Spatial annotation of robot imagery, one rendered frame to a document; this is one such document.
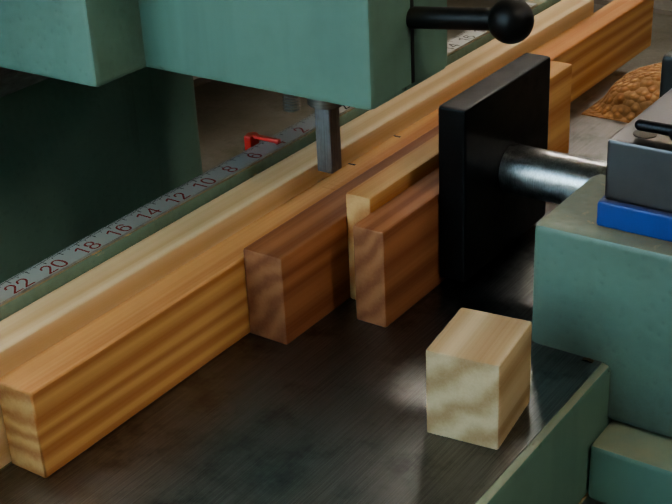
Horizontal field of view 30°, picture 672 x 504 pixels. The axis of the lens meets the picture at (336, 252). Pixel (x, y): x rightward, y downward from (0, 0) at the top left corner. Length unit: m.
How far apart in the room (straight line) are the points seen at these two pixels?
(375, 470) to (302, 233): 0.13
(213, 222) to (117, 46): 0.10
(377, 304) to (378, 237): 0.04
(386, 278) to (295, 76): 0.10
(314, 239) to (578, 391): 0.14
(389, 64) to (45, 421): 0.22
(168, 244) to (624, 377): 0.21
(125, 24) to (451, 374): 0.25
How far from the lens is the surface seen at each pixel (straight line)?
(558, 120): 0.76
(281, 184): 0.62
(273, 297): 0.57
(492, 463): 0.50
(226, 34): 0.60
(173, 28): 0.62
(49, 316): 0.52
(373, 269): 0.58
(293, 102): 0.70
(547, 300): 0.56
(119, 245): 0.57
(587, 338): 0.56
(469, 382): 0.49
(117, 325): 0.53
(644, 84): 0.84
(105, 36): 0.62
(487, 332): 0.51
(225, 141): 3.28
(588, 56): 0.88
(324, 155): 0.63
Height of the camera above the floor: 1.20
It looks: 27 degrees down
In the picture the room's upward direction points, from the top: 3 degrees counter-clockwise
